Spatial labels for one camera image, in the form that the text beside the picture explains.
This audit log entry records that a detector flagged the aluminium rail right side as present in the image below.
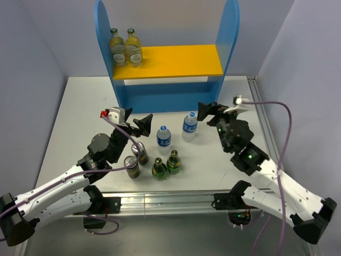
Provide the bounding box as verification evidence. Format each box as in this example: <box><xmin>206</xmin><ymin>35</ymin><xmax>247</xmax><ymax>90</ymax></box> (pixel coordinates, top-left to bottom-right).
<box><xmin>247</xmin><ymin>76</ymin><xmax>280</xmax><ymax>163</ymax></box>

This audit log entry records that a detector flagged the yellow soda water bottle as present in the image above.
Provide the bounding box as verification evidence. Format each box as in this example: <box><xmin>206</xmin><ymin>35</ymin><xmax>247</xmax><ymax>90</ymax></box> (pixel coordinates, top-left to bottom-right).
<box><xmin>125</xmin><ymin>28</ymin><xmax>143</xmax><ymax>67</ymax></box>
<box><xmin>109</xmin><ymin>28</ymin><xmax>127</xmax><ymax>67</ymax></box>

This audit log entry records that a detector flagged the black gold can rear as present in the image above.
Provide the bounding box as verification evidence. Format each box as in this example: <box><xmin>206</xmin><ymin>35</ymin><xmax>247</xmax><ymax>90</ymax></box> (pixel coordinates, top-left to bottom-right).
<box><xmin>131</xmin><ymin>141</ymin><xmax>149</xmax><ymax>165</ymax></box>

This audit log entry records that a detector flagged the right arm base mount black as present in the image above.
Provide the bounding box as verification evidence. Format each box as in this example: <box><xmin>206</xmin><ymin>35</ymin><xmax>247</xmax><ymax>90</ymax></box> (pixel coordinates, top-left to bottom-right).
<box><xmin>211</xmin><ymin>193</ymin><xmax>262</xmax><ymax>228</ymax></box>

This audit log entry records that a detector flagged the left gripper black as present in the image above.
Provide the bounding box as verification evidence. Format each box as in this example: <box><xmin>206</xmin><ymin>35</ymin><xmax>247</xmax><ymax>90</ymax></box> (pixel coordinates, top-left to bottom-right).
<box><xmin>110</xmin><ymin>108</ymin><xmax>152</xmax><ymax>162</ymax></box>

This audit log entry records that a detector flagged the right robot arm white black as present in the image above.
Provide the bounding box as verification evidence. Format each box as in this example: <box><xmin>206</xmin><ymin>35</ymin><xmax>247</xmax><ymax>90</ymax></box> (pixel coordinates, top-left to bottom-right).
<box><xmin>198</xmin><ymin>102</ymin><xmax>337</xmax><ymax>245</ymax></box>

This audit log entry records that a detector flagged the blue shelf with yellow board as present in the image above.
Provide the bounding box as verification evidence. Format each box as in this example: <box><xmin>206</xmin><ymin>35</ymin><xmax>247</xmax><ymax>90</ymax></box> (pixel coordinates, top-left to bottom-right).
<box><xmin>94</xmin><ymin>1</ymin><xmax>240</xmax><ymax>114</ymax></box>

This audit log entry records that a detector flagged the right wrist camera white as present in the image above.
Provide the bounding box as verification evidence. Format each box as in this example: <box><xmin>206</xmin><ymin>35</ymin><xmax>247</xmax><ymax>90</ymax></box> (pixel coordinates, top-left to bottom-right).
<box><xmin>223</xmin><ymin>95</ymin><xmax>250</xmax><ymax>115</ymax></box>

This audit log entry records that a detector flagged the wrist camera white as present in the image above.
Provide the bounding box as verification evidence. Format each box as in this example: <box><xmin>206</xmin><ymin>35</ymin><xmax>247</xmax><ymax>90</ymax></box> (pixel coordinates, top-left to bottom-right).
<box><xmin>100</xmin><ymin>107</ymin><xmax>125</xmax><ymax>125</ymax></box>
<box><xmin>223</xmin><ymin>95</ymin><xmax>250</xmax><ymax>115</ymax></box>

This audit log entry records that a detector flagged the aluminium rail frame front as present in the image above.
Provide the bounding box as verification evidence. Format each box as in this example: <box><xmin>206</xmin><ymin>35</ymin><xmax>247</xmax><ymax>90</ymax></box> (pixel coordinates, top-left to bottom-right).
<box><xmin>63</xmin><ymin>189</ymin><xmax>270</xmax><ymax>217</ymax></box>

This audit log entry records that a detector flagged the black gold can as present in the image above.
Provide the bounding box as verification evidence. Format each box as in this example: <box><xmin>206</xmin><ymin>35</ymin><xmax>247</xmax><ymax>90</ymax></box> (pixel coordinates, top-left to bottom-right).
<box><xmin>131</xmin><ymin>141</ymin><xmax>149</xmax><ymax>165</ymax></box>
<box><xmin>124</xmin><ymin>156</ymin><xmax>141</xmax><ymax>179</ymax></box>

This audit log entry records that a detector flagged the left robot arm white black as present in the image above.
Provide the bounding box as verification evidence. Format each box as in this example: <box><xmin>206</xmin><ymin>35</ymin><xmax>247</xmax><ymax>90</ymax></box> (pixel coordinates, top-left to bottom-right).
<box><xmin>1</xmin><ymin>107</ymin><xmax>153</xmax><ymax>246</ymax></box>

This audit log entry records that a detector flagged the Pocari water bottle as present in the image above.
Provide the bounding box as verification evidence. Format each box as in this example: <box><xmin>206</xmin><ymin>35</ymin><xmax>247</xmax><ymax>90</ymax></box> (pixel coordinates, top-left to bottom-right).
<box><xmin>182</xmin><ymin>112</ymin><xmax>198</xmax><ymax>142</ymax></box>
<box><xmin>156</xmin><ymin>125</ymin><xmax>171</xmax><ymax>155</ymax></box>

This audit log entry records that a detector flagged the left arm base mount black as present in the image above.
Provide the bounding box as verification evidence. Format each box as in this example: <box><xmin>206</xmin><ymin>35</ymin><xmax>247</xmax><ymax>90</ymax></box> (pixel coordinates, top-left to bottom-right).
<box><xmin>83</xmin><ymin>197</ymin><xmax>121</xmax><ymax>229</ymax></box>

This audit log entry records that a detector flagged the green glass bottle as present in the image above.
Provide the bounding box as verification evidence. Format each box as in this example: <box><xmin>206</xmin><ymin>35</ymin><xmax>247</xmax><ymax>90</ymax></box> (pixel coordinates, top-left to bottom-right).
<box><xmin>152</xmin><ymin>157</ymin><xmax>168</xmax><ymax>181</ymax></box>
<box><xmin>166</xmin><ymin>150</ymin><xmax>182</xmax><ymax>175</ymax></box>

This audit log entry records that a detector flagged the black gold can front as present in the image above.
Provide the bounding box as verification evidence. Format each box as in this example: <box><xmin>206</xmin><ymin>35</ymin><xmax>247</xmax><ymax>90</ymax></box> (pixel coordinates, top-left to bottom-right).
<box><xmin>124</xmin><ymin>156</ymin><xmax>141</xmax><ymax>179</ymax></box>

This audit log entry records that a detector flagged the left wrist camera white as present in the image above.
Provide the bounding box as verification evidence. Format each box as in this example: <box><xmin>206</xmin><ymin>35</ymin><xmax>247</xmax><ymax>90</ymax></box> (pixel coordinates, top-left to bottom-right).
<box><xmin>100</xmin><ymin>107</ymin><xmax>125</xmax><ymax>125</ymax></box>

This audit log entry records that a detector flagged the right yellow soda water bottle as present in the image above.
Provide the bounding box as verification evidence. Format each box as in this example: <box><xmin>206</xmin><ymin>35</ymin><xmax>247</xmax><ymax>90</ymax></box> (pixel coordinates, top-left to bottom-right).
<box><xmin>125</xmin><ymin>28</ymin><xmax>143</xmax><ymax>67</ymax></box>

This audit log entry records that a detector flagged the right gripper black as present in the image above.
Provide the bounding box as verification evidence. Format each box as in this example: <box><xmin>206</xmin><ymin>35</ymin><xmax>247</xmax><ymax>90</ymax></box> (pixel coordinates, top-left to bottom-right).
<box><xmin>197</xmin><ymin>101</ymin><xmax>242</xmax><ymax>152</ymax></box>

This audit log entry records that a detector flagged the left yellow soda water bottle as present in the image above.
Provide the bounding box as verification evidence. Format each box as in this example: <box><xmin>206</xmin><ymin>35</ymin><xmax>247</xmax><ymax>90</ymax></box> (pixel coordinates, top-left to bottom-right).
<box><xmin>109</xmin><ymin>28</ymin><xmax>127</xmax><ymax>67</ymax></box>

